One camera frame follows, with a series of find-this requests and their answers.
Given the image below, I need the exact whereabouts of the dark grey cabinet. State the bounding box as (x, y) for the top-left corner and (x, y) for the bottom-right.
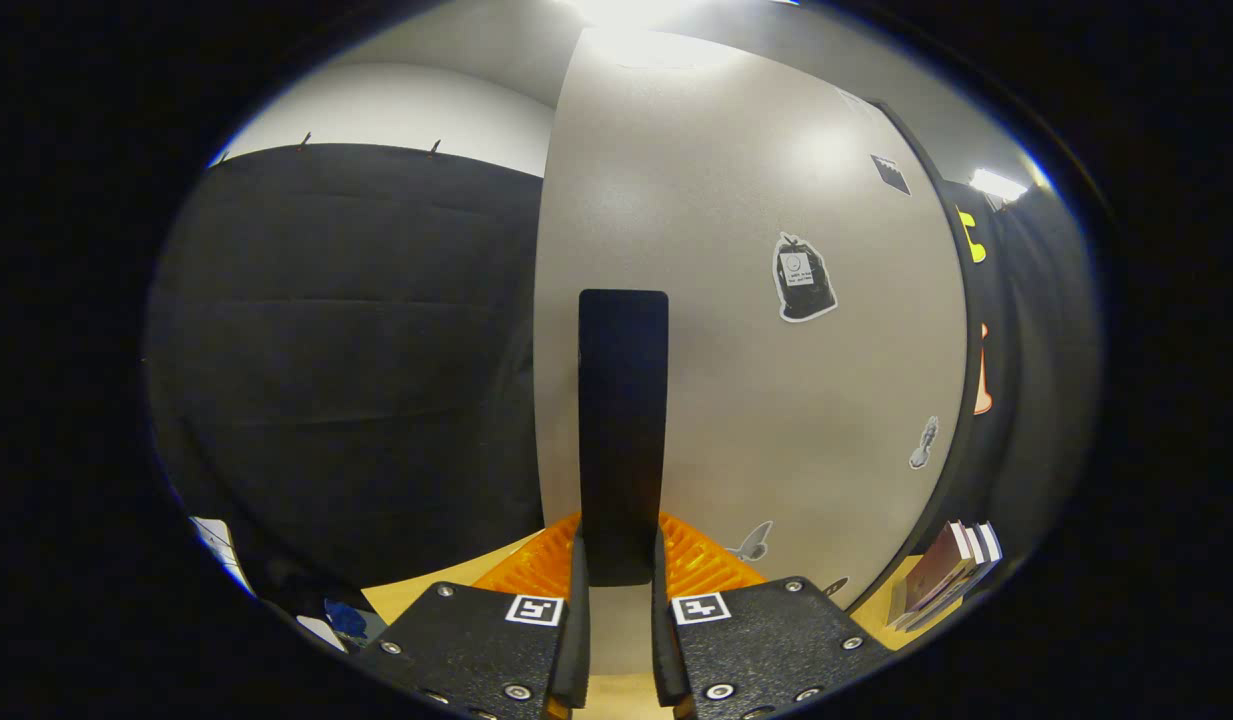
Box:
(846, 98), (987, 613)

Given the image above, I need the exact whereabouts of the blue object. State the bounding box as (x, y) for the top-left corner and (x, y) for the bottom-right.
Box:
(325, 598), (369, 641)

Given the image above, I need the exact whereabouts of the long ceiling light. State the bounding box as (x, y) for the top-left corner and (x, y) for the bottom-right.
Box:
(971, 168), (1029, 202)

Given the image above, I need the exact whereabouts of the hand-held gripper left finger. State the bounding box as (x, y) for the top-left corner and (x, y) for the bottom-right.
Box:
(351, 512), (592, 720)

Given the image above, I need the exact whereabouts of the beige cabinet door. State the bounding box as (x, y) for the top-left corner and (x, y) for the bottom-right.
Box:
(532, 25), (969, 677)

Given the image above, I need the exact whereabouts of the black backdrop cloth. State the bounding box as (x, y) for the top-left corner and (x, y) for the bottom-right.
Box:
(146, 143), (1102, 601)

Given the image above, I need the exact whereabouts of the white paper sheet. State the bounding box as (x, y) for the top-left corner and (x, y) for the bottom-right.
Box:
(191, 517), (252, 593)

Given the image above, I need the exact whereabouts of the white spine book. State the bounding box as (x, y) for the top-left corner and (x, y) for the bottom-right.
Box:
(906, 522), (992, 633)

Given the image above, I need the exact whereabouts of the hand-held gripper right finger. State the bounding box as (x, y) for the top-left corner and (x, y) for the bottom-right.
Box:
(651, 512), (897, 720)

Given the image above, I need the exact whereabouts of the black door handle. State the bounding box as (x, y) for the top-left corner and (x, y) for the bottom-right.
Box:
(578, 289), (670, 588)

